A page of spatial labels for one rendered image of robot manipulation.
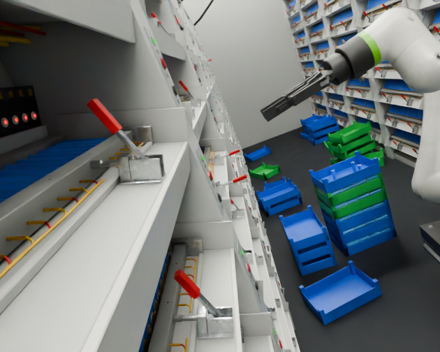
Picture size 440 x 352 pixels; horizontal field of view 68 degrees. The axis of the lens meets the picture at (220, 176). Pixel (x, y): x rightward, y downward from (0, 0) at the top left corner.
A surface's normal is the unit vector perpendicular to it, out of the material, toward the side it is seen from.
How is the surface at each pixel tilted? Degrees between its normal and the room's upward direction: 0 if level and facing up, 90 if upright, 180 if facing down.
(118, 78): 90
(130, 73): 90
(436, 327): 0
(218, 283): 18
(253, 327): 90
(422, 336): 0
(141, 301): 108
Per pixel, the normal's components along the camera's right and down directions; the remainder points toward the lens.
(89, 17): 1.00, -0.06
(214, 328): 0.00, 0.30
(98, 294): -0.06, -0.95
